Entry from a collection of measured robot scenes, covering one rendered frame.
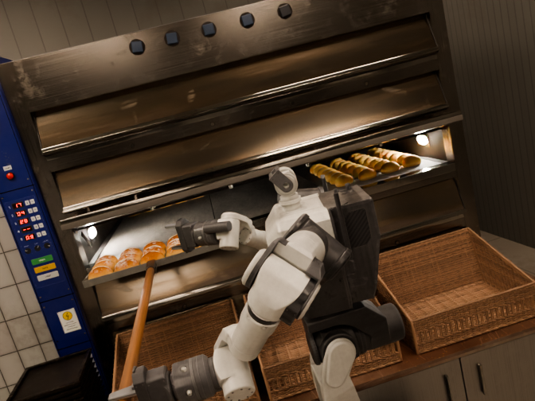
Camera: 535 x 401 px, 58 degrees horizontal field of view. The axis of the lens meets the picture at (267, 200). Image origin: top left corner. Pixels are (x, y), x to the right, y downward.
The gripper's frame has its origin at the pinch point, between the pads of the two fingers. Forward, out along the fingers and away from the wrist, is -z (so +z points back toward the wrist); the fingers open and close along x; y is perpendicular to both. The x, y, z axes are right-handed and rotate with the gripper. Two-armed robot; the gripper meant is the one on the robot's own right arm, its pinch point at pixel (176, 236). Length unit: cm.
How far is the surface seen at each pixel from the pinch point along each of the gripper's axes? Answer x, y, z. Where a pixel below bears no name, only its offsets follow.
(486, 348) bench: -76, -49, 92
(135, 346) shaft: -10, 53, 22
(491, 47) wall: 29, -293, 105
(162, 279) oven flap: -29, -28, -39
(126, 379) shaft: -10, 66, 30
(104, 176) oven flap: 24, -23, -47
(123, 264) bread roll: -9.4, -0.7, -30.0
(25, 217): 16, 0, -75
